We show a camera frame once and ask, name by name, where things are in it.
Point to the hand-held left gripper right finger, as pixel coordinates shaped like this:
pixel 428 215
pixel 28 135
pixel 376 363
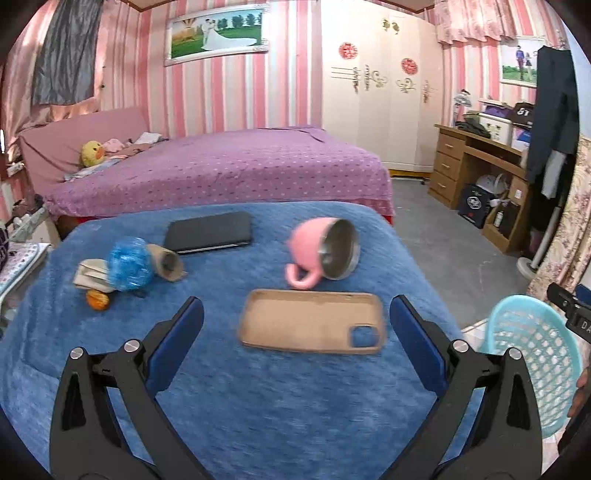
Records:
pixel 415 341

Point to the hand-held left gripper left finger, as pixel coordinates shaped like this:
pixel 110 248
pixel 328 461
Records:
pixel 178 341

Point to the teal plastic basket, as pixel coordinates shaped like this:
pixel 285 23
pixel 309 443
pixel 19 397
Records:
pixel 531 332

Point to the person's right hand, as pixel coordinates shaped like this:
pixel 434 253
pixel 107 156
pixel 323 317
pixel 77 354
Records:
pixel 579 392

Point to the white standing fan base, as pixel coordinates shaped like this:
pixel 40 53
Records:
pixel 535 263

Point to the floral patterned curtain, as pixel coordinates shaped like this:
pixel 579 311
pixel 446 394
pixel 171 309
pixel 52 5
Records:
pixel 568 230

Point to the black phone wallet case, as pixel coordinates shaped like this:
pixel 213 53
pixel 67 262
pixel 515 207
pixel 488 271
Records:
pixel 207 230

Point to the tan phone case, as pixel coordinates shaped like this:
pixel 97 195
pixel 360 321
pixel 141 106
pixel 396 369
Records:
pixel 300 323

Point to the black printed bag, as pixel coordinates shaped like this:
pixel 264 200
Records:
pixel 474 205

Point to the pink mug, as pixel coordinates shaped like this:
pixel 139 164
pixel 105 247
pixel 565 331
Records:
pixel 307 240

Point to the polka dot cloth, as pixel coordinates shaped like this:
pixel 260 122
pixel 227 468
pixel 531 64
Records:
pixel 23 265

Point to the purple bed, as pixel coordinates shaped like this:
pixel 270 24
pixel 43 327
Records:
pixel 231 170

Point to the wooden desk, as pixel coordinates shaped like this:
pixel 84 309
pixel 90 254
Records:
pixel 448 161

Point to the dark patterned bag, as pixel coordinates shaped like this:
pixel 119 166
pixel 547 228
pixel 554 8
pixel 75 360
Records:
pixel 3 249

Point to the dark hanging coat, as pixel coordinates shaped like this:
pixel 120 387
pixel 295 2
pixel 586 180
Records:
pixel 551 115

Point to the white storage box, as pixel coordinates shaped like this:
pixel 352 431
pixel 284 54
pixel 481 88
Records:
pixel 496 129

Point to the pile of clothes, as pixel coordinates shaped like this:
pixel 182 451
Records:
pixel 143 142

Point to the pink plush toy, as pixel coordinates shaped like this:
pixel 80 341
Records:
pixel 114 146

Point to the yellow duck plush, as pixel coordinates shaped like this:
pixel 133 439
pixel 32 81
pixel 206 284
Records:
pixel 91 153

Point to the white wardrobe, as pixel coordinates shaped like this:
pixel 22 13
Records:
pixel 383 120

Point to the pink covered headboard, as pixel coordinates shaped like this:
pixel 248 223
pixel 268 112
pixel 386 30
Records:
pixel 69 134

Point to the silver desk lamp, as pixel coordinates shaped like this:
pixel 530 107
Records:
pixel 461 104

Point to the small framed couple photo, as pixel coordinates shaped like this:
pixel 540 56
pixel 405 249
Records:
pixel 521 62

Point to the pink shiny curtain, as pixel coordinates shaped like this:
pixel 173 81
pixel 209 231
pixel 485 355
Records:
pixel 23 83

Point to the pink floral valance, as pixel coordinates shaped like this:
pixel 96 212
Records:
pixel 485 21

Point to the framed wedding photo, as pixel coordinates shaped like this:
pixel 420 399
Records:
pixel 217 34

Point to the grey hanging cloth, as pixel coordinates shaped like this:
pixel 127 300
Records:
pixel 67 50

